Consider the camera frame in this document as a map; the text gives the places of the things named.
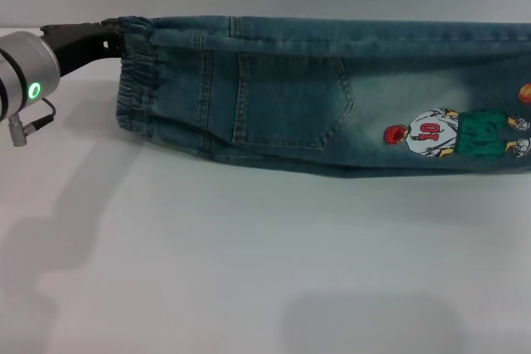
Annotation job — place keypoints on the blue denim shorts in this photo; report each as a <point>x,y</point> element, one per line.
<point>290,101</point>

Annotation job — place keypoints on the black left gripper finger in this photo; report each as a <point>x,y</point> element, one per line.
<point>115,47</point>
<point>113,25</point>

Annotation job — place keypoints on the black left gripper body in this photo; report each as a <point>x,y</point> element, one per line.
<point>74,45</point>

